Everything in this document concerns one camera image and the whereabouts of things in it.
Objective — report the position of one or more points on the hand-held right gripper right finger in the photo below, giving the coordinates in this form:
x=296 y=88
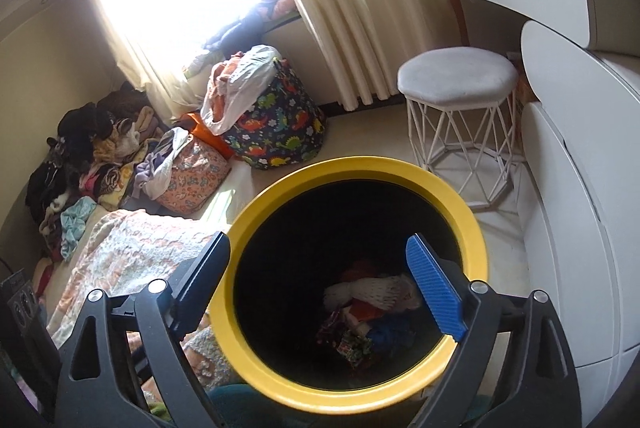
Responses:
x=435 y=288

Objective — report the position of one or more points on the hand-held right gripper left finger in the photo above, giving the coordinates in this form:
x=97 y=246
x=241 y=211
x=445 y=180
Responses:
x=200 y=273

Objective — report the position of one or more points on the large white foam net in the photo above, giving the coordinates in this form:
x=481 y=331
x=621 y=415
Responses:
x=385 y=290

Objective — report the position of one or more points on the dark blue wrapper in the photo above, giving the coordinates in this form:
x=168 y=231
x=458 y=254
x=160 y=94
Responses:
x=395 y=333

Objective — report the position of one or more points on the yellow-rimmed black bin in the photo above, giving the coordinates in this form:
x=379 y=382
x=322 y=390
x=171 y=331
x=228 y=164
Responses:
x=350 y=168

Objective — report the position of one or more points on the peach printed blanket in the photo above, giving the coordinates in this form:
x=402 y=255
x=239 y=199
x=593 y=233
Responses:
x=130 y=248

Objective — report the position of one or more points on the peach printed bag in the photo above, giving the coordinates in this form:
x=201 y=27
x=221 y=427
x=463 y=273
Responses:
x=200 y=178

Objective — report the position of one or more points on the purple grey cloth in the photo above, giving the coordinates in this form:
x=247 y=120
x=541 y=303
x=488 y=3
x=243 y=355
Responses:
x=160 y=168

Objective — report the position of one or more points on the light blue cloth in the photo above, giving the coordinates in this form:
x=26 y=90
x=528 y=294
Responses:
x=77 y=223

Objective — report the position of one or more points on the teal cloth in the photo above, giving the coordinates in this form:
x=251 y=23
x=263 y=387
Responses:
x=240 y=408

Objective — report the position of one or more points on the orange bag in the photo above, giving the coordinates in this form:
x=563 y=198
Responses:
x=205 y=131

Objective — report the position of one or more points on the green towel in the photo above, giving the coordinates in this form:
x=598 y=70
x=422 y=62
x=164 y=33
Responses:
x=160 y=415

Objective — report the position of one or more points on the pink red clothes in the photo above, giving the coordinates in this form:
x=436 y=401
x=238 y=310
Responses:
x=44 y=278

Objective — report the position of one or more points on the pile of clothes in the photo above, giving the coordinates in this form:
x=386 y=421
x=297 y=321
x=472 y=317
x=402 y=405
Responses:
x=100 y=148

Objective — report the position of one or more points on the dinosaur print laundry basket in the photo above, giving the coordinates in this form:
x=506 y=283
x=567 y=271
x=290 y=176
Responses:
x=280 y=123

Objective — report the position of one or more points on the orange cloth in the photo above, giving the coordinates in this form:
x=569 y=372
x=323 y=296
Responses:
x=222 y=93

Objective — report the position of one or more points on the white curved cabinet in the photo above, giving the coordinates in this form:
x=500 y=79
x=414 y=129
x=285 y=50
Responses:
x=590 y=188

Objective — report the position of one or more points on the black speaker box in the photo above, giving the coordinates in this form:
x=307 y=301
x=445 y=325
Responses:
x=17 y=303

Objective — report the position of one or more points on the white plastic bag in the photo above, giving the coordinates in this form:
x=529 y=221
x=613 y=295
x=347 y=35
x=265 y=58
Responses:
x=250 y=73

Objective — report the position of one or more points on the cream curtain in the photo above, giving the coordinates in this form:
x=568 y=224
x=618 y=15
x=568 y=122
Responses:
x=150 y=58
x=350 y=8

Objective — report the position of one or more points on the clothes on windowsill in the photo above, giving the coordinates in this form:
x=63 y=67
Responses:
x=270 y=8

